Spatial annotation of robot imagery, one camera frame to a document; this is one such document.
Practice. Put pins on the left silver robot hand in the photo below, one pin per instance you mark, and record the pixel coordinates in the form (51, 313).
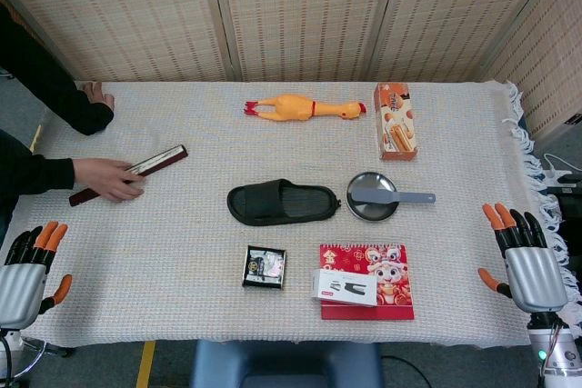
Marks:
(20, 285)

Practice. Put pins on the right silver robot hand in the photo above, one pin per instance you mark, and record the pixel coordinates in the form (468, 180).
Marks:
(534, 276)

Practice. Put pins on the person's hand resting flat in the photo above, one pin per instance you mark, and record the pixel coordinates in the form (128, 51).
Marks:
(95, 93)

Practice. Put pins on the person's hand gripping fan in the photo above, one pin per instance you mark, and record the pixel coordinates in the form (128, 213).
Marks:
(102, 179)

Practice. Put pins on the dark red fan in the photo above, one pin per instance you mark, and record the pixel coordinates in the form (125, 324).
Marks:
(166, 157)

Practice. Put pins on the black sleeve forearm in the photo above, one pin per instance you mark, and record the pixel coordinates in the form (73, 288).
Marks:
(41, 74)
(32, 174)

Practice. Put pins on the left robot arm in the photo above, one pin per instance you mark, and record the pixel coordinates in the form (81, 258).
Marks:
(13, 345)

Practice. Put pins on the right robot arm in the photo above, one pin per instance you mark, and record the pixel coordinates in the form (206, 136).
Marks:
(561, 356)

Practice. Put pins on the woven folding screen panel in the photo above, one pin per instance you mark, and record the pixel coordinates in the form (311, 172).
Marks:
(545, 56)
(454, 15)
(113, 15)
(309, 15)

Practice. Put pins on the white power strip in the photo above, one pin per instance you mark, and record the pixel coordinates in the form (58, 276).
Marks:
(561, 176)

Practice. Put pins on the white woven table cloth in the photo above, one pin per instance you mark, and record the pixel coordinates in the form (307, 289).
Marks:
(182, 247)

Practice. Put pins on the red desk calendar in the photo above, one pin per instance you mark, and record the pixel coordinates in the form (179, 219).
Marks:
(391, 265)

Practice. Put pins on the round steel plate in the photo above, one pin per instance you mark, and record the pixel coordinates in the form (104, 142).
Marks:
(370, 213)

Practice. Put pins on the black rubber slipper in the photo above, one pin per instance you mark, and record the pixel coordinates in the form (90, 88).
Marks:
(282, 204)

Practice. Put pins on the black luncheon meat tin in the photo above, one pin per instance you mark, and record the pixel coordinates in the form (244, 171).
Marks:
(263, 267)

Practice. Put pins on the white product box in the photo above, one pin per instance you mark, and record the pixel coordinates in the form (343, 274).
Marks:
(343, 288)

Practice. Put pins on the yellow rubber chicken toy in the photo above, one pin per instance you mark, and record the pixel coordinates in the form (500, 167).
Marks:
(291, 108)

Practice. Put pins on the orange snack box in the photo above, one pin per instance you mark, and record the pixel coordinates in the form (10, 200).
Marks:
(396, 124)

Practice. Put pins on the blue chair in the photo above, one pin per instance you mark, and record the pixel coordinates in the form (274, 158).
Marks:
(282, 365)

